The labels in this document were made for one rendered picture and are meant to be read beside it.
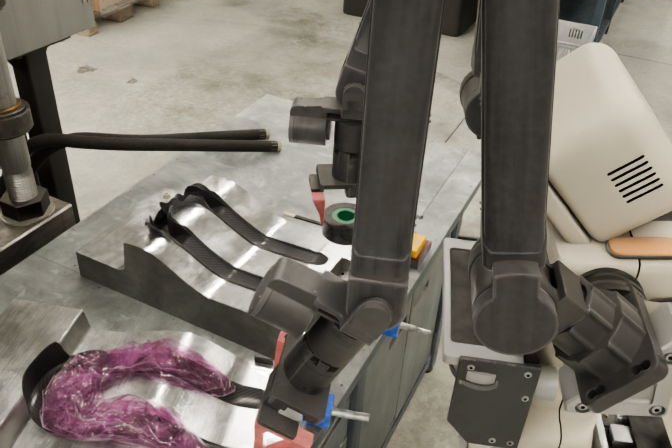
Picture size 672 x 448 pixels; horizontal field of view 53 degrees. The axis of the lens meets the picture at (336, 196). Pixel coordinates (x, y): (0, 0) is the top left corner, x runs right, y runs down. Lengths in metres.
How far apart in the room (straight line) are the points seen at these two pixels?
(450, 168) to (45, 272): 0.96
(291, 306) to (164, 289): 0.57
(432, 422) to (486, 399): 1.22
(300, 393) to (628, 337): 0.34
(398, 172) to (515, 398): 0.43
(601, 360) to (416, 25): 0.37
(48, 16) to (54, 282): 0.62
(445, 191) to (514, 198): 1.03
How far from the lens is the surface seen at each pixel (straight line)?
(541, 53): 0.53
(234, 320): 1.16
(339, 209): 1.16
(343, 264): 1.24
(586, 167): 0.74
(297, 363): 0.75
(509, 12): 0.52
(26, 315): 1.16
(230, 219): 1.30
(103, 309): 1.30
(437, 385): 2.24
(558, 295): 0.66
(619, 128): 0.72
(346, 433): 1.52
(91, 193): 3.12
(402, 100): 0.54
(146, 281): 1.25
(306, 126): 1.03
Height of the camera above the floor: 1.66
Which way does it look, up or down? 34 degrees down
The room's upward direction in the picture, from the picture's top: 3 degrees clockwise
